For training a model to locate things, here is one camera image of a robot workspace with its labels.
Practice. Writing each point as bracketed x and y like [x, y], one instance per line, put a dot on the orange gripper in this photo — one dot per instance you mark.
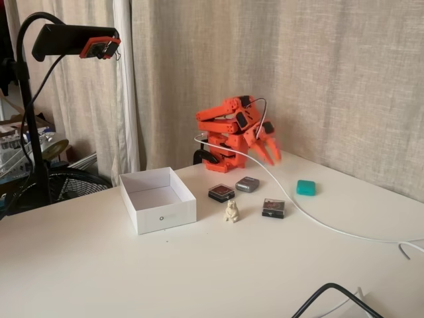
[264, 138]

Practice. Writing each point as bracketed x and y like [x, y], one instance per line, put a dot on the teal green cube case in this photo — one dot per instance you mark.
[306, 187]

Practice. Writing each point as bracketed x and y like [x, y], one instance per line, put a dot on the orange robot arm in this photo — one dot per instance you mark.
[218, 127]

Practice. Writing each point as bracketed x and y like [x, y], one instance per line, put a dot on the white cardboard box bin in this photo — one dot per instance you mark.
[159, 212]

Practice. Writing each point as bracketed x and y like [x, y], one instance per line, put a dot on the grey metal case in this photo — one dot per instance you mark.
[247, 184]

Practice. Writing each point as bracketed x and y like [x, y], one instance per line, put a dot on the black box with clear lid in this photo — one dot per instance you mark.
[274, 208]

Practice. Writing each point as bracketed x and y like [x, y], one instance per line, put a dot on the black box with red top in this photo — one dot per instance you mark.
[219, 191]

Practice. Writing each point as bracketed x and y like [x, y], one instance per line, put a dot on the black table clamp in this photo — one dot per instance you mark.
[205, 155]

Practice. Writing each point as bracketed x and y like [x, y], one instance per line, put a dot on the cream bear figurine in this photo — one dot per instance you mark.
[232, 212]

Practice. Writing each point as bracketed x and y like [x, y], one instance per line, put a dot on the beige linen curtain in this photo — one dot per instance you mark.
[265, 49]

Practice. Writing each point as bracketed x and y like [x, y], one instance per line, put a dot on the white curtain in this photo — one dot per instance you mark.
[99, 99]

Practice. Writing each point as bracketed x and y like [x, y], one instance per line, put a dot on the black floor fan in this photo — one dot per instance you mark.
[76, 185]

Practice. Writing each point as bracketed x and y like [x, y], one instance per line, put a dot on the metal lamp shade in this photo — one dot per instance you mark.
[54, 145]

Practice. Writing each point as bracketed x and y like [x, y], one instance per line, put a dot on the cardboard box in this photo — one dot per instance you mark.
[13, 127]

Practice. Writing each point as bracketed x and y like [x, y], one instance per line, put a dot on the orange mounted camera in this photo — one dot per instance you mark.
[99, 48]

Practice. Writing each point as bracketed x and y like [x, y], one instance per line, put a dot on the black gooseneck camera stand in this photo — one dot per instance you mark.
[66, 38]

